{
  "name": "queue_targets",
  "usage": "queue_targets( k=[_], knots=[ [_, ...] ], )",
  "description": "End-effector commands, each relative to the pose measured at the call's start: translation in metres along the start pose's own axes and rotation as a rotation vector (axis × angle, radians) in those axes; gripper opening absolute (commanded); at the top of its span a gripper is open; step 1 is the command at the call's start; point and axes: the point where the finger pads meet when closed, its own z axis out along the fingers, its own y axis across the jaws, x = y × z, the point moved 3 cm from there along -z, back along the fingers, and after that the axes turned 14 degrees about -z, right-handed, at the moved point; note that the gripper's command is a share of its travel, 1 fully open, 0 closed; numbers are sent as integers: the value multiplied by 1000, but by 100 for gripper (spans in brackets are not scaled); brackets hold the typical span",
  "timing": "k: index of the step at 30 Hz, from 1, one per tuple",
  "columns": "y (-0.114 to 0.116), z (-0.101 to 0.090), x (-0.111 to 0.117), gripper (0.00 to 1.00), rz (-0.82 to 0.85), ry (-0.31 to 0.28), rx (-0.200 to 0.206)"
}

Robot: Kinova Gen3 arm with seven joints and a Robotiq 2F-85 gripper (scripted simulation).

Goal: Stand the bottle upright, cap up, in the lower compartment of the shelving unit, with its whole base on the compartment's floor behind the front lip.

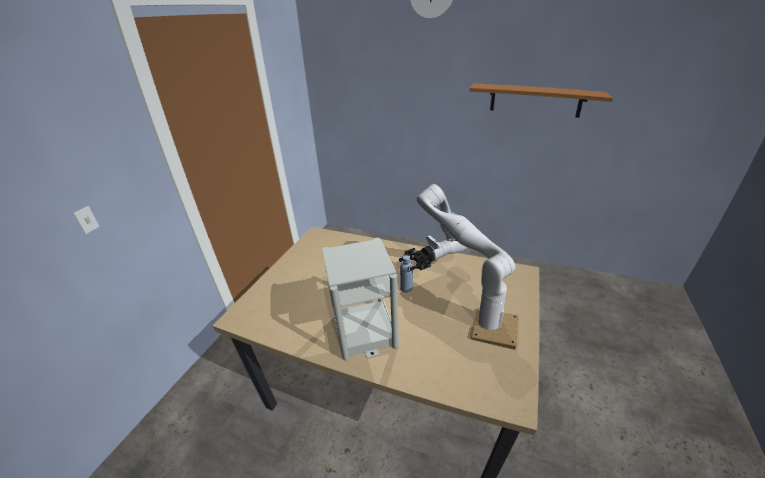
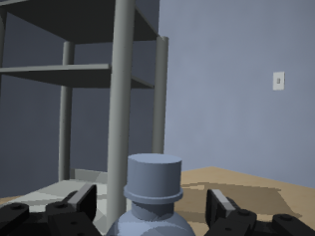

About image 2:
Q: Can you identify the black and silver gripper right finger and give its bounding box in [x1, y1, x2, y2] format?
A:
[204, 189, 315, 236]

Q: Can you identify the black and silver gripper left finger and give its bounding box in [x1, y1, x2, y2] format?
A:
[0, 184, 103, 236]

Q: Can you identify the blue-grey bottle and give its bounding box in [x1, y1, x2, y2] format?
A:
[106, 153, 196, 236]

